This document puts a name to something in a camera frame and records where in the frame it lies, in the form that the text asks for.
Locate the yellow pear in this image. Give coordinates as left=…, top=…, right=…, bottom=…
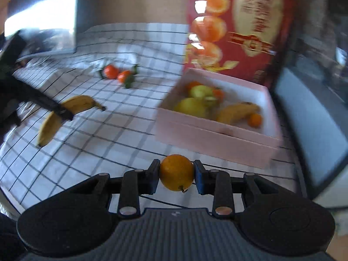
left=174, top=97, right=208, bottom=119

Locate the green pear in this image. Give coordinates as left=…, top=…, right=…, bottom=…
left=189, top=85, right=214, bottom=100

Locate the pink cardboard box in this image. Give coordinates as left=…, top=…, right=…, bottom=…
left=154, top=68, right=284, bottom=169

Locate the grey panel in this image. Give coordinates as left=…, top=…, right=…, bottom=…
left=273, top=67, right=348, bottom=200

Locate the dark framed screen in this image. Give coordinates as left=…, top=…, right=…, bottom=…
left=4, top=0, right=79, bottom=55

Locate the orange with green leaf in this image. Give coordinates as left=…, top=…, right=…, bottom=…
left=104, top=64, right=120, bottom=80
left=117, top=70, right=135, bottom=87

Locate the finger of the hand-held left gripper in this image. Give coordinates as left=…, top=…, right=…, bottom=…
left=5, top=74, right=74, bottom=121

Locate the small orange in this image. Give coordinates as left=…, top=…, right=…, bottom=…
left=249, top=113, right=263, bottom=128

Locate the yellowish orange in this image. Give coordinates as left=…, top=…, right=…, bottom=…
left=159, top=154, right=195, bottom=192

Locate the white checked tablecloth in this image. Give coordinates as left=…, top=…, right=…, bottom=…
left=0, top=22, right=302, bottom=215

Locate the curved yellow banana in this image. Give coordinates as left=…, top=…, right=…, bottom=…
left=37, top=95, right=106, bottom=147

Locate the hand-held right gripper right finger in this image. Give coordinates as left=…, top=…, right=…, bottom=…
left=192, top=160, right=295, bottom=218

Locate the straight yellow banana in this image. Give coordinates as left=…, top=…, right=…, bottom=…
left=216, top=102, right=261, bottom=125

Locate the red printed carton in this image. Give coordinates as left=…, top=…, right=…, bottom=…
left=183, top=0, right=298, bottom=89

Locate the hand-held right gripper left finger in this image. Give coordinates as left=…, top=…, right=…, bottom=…
left=69, top=159, right=161, bottom=218

